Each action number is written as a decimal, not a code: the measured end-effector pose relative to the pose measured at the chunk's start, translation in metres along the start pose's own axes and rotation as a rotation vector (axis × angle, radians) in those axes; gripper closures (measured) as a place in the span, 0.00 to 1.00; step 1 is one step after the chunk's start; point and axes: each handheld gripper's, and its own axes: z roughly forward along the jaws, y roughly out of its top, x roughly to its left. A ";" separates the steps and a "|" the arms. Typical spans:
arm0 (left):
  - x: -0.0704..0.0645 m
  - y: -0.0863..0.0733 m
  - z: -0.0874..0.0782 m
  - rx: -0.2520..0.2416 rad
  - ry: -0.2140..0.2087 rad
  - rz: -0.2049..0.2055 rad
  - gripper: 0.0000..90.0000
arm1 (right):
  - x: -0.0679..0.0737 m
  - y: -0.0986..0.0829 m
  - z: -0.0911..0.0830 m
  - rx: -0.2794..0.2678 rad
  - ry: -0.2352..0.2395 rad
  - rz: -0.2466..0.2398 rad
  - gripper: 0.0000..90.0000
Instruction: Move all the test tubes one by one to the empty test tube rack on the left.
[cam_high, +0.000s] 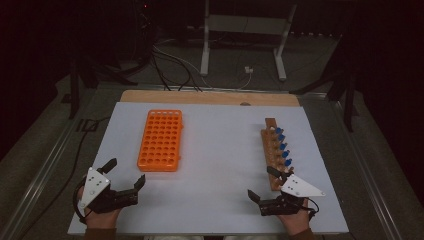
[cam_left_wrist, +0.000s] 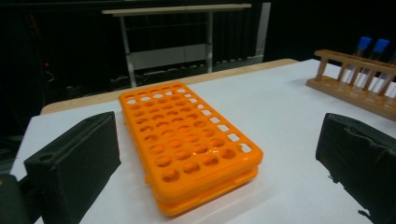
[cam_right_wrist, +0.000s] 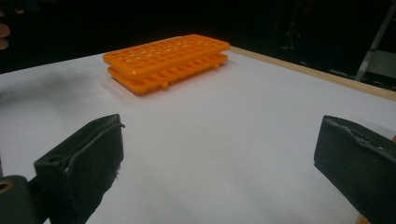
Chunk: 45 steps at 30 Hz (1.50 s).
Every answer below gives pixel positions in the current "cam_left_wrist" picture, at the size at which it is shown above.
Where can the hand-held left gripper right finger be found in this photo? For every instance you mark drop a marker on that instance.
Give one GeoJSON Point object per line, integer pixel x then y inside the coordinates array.
{"type": "Point", "coordinates": [361, 155]}

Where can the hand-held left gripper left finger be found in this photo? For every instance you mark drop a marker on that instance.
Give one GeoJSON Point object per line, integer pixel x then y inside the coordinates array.
{"type": "Point", "coordinates": [77, 161]}

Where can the wooden test tube rack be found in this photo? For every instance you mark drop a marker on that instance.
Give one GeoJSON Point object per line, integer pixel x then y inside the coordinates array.
{"type": "Point", "coordinates": [342, 90]}

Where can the orange plastic test tube rack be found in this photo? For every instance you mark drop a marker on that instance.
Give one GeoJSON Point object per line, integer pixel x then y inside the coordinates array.
{"type": "Point", "coordinates": [186, 140]}

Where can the white table cover sheet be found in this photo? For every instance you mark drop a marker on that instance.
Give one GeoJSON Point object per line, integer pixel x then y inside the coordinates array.
{"type": "Point", "coordinates": [280, 124]}

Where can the white-framed background desk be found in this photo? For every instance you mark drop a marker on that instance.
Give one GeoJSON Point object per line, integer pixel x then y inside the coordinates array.
{"type": "Point", "coordinates": [174, 56]}

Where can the white upright post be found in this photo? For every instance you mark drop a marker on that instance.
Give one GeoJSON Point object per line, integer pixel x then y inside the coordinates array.
{"type": "Point", "coordinates": [263, 31]}

